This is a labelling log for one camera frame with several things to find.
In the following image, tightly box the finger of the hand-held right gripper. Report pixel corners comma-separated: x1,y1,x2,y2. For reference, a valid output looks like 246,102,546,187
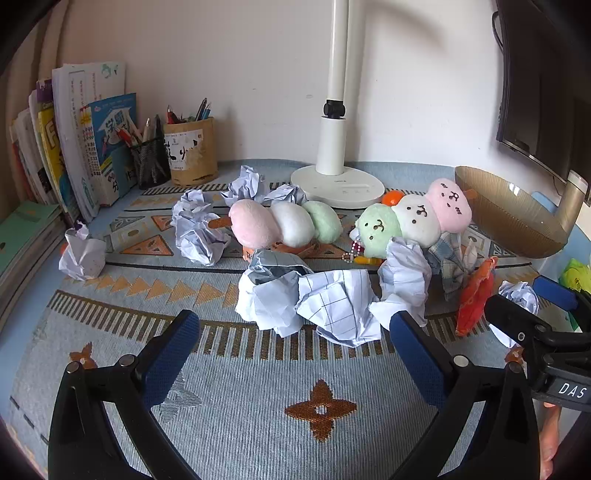
485,294,552,352
533,276,591,324

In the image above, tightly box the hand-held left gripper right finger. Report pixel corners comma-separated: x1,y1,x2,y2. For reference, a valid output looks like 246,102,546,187
389,310,541,480

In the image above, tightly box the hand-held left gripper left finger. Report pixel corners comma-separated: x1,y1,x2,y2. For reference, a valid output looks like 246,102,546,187
48,310,201,480

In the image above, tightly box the orange snack packet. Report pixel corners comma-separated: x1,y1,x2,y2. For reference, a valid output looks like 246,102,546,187
455,257,499,337

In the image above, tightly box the small plaid fabric toy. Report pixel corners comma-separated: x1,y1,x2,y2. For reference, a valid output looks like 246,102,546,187
427,231,478,301

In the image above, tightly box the brown ribbed glass bowl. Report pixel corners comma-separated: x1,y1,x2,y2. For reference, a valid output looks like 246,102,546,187
455,165,568,259

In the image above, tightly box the group of paper balls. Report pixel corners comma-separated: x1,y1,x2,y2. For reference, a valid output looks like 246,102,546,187
59,165,541,349

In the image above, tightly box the dango plush with faces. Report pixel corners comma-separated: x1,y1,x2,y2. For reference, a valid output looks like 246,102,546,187
355,178,478,257

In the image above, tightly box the plain dango plush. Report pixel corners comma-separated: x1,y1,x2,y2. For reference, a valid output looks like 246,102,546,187
208,199,343,247

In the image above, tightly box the person's right hand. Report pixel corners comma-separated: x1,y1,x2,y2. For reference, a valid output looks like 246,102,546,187
541,401,561,480

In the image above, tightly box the green packet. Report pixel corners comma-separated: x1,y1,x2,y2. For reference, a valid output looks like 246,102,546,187
558,258,591,294

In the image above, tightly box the gold thermos bottle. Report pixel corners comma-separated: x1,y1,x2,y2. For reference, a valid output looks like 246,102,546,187
556,170,589,241

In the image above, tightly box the woven patterned table mat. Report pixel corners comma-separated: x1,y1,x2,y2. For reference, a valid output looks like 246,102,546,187
9,178,555,480

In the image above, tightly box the orange flat toy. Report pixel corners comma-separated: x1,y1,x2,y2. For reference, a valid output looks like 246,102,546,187
242,240,324,261

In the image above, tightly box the stack of green books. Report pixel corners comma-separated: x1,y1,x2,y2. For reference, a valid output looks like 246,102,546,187
0,200,65,319

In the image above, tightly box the black mesh pen holder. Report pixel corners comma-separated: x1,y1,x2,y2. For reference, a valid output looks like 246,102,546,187
129,136,171,190

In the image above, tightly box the brown paper pen holder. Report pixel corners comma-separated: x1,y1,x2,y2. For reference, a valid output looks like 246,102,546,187
164,117,219,186

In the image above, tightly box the black monitor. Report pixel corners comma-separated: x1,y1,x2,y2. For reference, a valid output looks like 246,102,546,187
492,0,591,185

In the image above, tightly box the bunch of pens and pencils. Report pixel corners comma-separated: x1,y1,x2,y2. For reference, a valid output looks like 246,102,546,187
115,117,162,148

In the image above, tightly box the row of upright books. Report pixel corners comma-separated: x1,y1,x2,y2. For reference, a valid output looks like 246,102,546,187
9,62,139,222

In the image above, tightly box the white desk lamp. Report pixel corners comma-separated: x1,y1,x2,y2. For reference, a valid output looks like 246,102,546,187
291,0,386,208

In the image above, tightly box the bunch of coloured pens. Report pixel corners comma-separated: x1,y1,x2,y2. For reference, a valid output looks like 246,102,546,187
166,97,213,124

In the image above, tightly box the black cable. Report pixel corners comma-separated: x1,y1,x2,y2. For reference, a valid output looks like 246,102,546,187
492,11,506,56

